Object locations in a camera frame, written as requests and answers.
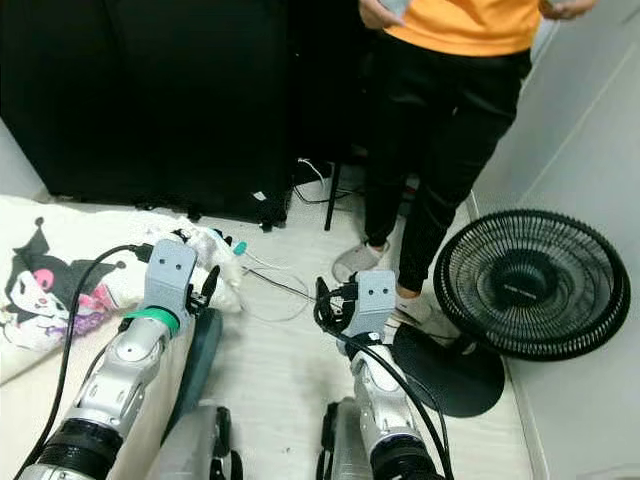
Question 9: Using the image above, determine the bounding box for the person's right hand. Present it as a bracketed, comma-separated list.
[358, 0, 412, 30]

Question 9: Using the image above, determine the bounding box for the person's left hand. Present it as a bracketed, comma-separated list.
[538, 0, 599, 22]

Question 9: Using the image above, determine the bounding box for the black metal stand leg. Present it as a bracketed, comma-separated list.
[322, 158, 346, 233]

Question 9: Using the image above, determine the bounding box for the robot left leg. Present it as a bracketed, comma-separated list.
[155, 402, 241, 480]

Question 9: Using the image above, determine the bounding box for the robot leg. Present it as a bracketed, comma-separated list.
[320, 399, 381, 480]
[155, 402, 241, 480]

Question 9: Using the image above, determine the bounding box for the robot right leg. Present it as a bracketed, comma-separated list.
[320, 399, 381, 480]

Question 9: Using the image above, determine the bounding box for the black floor fan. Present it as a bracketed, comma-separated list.
[390, 207, 633, 421]

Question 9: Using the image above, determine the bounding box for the large black cabinet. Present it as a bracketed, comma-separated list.
[0, 0, 373, 231]

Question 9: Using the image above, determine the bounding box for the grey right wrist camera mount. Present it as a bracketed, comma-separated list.
[345, 269, 398, 339]

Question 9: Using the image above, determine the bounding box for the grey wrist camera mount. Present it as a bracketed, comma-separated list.
[345, 269, 398, 339]
[143, 238, 199, 319]

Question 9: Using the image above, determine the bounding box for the thin black floor cable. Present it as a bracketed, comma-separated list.
[250, 268, 326, 306]

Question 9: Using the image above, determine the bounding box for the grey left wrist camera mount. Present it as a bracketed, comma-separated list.
[143, 238, 199, 319]

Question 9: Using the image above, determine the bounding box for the thin white cable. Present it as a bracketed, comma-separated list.
[240, 250, 336, 323]

